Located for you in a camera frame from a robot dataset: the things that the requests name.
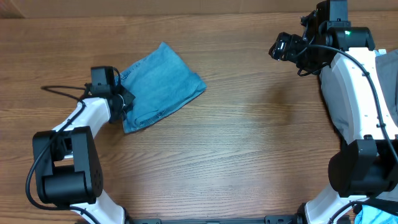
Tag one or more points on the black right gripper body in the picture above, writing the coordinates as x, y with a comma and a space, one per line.
296, 53

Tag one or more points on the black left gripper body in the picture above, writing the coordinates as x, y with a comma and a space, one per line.
126, 98

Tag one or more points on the light blue denim jeans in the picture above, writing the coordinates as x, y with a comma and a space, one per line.
162, 84

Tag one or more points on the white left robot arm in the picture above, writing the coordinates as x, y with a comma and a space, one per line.
66, 173

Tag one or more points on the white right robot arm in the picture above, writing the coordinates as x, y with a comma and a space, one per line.
327, 206

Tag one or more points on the grey trousers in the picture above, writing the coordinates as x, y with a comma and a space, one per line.
366, 166

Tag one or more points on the light blue garment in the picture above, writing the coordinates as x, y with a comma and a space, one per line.
386, 66

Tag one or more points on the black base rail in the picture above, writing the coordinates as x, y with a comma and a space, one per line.
211, 221

